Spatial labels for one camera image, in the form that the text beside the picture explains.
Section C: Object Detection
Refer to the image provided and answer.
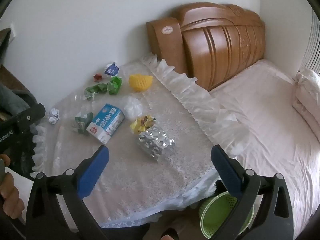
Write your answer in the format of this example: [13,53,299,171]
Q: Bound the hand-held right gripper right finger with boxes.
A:
[211,144,295,240]

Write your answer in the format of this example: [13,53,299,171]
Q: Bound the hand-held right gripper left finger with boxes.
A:
[25,145,110,240]

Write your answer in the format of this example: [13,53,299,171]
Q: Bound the white paper ball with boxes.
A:
[48,108,61,125]

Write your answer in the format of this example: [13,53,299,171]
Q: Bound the green plastic waste basket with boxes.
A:
[199,191,255,240]

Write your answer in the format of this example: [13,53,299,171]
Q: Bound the blue and white milk carton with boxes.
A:
[86,103,125,145]

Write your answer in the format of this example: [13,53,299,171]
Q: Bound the green and white wrapper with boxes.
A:
[74,112,94,134]

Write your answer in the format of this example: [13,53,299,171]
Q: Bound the yellow snack wrapper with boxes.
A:
[130,115,157,134]

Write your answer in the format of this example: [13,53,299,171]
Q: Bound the silver blister pack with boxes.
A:
[136,127,175,162]

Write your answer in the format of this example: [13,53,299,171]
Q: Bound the white plastic bag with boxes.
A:
[124,97,143,120]

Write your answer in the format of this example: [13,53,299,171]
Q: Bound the person's left hand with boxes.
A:
[0,154,25,218]

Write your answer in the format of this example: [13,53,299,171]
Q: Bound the white lace cloth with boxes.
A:
[30,55,250,230]

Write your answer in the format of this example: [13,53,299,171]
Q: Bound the pink bed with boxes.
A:
[209,59,320,238]

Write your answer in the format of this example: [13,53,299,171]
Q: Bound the green toy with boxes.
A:
[84,82,110,101]

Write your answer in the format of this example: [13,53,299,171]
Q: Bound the bright green crumpled wrapper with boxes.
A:
[107,76,122,95]

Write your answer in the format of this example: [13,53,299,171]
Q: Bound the yellow toy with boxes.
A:
[128,74,153,92]

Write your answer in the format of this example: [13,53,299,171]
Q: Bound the blue and white crumpled wrapper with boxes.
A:
[104,62,119,76]

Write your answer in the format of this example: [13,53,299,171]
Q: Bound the pink folded pillows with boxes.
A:
[292,67,320,140]

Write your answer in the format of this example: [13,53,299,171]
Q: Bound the carved wooden headboard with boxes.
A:
[175,3,266,92]

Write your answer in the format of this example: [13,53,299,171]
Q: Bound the wooden panel with round sticker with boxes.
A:
[146,17,193,79]

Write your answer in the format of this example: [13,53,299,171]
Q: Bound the white pleated curtain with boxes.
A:
[299,11,320,74]

